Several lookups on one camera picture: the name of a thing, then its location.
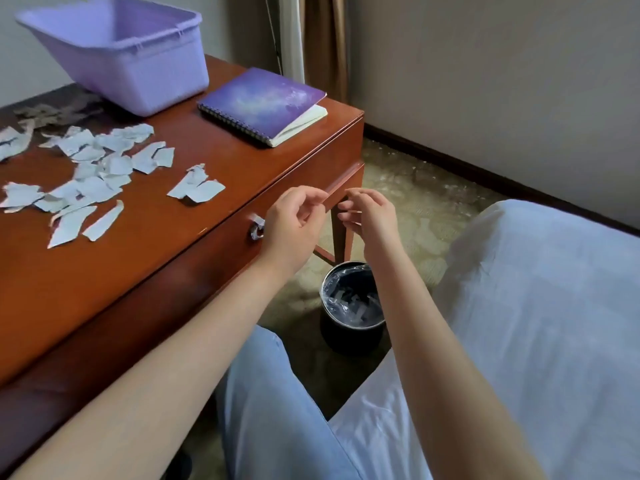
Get brown wooden desk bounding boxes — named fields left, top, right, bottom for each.
left=0, top=54, right=366, bottom=475

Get white sheer curtain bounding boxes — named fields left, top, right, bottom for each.
left=277, top=0, right=307, bottom=85

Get person's left forearm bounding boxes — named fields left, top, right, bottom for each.
left=9, top=259, right=301, bottom=480

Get white bed sheet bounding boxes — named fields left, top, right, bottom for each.
left=327, top=198, right=640, bottom=480

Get purple spiral notebook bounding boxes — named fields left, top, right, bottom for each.
left=196, top=67, right=329, bottom=149

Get white paper scraps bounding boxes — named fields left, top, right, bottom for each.
left=0, top=102, right=227, bottom=249

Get person's right hand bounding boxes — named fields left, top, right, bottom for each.
left=337, top=188, right=401, bottom=263

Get small round trash bin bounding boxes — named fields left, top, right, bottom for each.
left=319, top=261, right=387, bottom=355

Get person's left hand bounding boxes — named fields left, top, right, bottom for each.
left=257, top=185, right=331, bottom=273

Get brown curtain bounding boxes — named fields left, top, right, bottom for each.
left=303, top=0, right=351, bottom=105

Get purple plastic basket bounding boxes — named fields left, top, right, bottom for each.
left=15, top=0, right=211, bottom=118

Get person's blue jeans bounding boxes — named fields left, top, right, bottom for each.
left=215, top=324, right=361, bottom=480

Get clear plastic bin liner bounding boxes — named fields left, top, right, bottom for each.
left=321, top=262, right=386, bottom=329

